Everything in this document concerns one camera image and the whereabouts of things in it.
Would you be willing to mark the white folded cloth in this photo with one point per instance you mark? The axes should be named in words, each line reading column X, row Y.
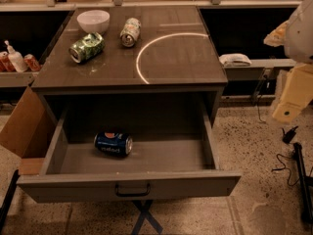
column 235, row 60

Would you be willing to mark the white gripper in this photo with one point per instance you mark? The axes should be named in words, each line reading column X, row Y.
column 300, row 38

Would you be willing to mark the black bar left edge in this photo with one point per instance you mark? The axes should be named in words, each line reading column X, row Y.
column 4, row 208

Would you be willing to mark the blue pepsi can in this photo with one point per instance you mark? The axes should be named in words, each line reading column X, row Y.
column 114, row 144

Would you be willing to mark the red can at edge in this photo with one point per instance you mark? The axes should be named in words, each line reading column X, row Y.
column 5, row 63

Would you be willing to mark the grey cabinet counter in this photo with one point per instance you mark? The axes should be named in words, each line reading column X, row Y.
column 173, row 57

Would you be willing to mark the crushed green soda can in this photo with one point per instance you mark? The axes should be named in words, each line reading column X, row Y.
column 87, row 47

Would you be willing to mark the black drawer handle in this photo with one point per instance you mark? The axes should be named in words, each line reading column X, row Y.
column 132, row 192

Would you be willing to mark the pale green soda can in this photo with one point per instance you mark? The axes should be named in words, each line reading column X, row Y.
column 130, row 33

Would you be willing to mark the black stand right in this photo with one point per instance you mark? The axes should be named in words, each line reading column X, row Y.
column 306, row 182

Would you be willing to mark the white bowl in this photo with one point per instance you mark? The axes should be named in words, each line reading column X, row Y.
column 94, row 21

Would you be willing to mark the grey open drawer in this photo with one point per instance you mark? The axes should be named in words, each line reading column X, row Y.
column 173, row 150

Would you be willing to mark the red soda can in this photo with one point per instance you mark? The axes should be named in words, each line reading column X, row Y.
column 32, row 62

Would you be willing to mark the brown cardboard box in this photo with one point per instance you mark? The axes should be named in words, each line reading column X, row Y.
column 28, row 133

